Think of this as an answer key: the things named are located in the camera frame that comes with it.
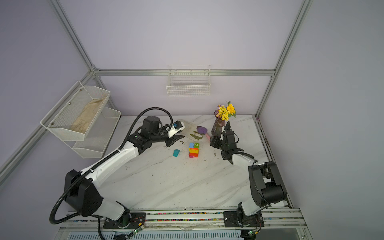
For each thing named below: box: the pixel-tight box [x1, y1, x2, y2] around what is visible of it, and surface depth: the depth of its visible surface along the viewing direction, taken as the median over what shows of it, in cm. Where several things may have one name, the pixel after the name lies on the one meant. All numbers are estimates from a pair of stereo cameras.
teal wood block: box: [172, 149, 181, 158], surface depth 100 cm
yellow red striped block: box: [189, 147, 200, 154], surface depth 95 cm
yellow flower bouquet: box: [216, 100, 237, 121], surface depth 92 cm
